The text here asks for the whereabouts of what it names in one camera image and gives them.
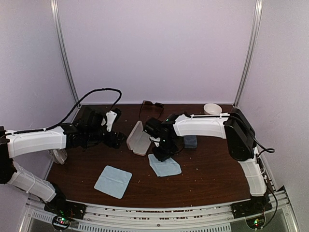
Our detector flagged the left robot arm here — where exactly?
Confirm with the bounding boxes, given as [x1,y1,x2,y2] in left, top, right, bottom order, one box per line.
[0,107,126,215]

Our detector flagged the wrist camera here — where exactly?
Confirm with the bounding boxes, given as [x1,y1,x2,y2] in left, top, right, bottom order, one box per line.
[150,136,161,147]
[101,108,122,132]

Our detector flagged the aluminium frame post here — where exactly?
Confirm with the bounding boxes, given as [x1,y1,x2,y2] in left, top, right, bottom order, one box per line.
[233,0,263,108]
[50,0,79,103]

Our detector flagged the right aluminium frame post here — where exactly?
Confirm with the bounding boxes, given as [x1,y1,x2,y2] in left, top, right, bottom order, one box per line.
[233,0,263,108]

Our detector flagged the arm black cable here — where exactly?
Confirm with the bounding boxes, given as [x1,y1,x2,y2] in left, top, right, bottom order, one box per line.
[0,87,123,138]
[231,113,278,218]

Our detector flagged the aluminium front rail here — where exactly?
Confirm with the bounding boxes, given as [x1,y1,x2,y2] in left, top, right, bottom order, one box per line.
[17,190,300,232]

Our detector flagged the pink glasses case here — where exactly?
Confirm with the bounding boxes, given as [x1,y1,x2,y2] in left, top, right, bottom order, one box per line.
[126,120,151,156]

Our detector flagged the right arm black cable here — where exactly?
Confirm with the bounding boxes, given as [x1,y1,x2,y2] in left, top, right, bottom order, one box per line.
[231,113,278,218]

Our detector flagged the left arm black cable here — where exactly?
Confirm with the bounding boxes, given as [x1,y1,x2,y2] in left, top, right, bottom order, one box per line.
[0,87,123,138]

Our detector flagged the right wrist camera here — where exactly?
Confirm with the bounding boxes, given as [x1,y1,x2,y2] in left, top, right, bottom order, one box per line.
[150,136,161,147]

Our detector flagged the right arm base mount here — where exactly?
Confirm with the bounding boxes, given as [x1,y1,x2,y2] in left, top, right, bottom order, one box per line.
[231,201,272,230]

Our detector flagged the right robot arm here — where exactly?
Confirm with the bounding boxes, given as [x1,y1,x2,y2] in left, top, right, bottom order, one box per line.
[143,108,269,214]

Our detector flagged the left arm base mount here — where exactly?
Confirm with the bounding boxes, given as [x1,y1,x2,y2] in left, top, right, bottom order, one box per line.
[44,202,86,231]

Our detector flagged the patterned mug orange inside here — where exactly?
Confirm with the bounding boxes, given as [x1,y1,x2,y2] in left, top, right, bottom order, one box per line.
[48,149,68,165]

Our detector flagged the left aluminium frame post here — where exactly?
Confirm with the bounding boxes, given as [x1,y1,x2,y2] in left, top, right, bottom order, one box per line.
[50,0,79,103]

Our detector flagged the dark sunglasses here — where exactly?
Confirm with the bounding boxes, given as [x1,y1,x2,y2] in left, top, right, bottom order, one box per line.
[139,100,165,119]

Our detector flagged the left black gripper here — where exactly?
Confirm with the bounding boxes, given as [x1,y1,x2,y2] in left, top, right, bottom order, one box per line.
[86,127,126,149]

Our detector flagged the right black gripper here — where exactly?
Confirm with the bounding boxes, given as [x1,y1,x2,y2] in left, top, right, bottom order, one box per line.
[152,137,179,161]

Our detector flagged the white ceramic bowl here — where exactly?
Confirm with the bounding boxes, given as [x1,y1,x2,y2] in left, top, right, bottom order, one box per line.
[203,103,223,115]

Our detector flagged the grey-blue glasses case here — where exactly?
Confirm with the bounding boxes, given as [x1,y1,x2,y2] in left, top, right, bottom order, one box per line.
[183,135,197,149]

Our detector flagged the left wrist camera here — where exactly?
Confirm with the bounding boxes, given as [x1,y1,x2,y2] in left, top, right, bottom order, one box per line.
[101,108,122,132]

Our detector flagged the light blue cloth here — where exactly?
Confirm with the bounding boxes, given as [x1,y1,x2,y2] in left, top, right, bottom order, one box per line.
[94,165,132,199]
[148,154,182,177]

